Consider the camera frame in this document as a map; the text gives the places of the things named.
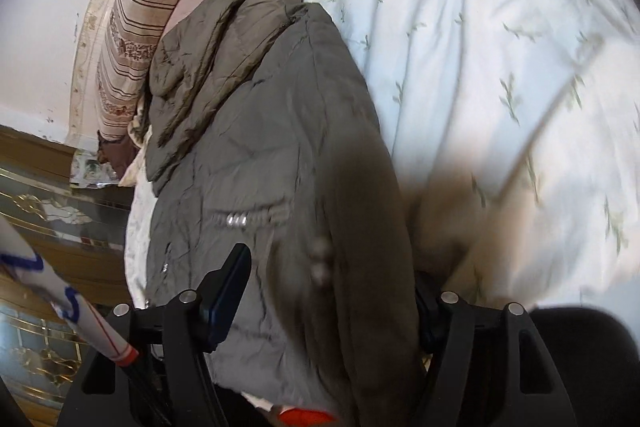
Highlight olive puffer jacket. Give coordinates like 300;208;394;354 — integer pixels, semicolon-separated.
142;0;426;427

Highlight wooden cabinet with glass doors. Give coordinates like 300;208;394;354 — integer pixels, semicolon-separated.
0;124;133;427

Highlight floral plastic sheet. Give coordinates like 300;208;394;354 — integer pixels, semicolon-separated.
70;149;121;188

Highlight orange red cloth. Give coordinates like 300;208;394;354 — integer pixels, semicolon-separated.
277;407;336;427

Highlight striped floral pillow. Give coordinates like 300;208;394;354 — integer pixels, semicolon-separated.
95;0;186;142

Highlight person's right forearm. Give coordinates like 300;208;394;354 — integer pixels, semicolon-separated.
0;216;139;367

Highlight white floral quilt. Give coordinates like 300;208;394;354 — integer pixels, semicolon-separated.
119;0;640;310

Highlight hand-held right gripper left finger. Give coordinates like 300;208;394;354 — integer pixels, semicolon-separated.
57;243;252;427

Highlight brown cloth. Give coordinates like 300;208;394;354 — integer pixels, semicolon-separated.
97;134;136;178

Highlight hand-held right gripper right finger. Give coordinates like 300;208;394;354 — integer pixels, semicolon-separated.
412;272;566;427

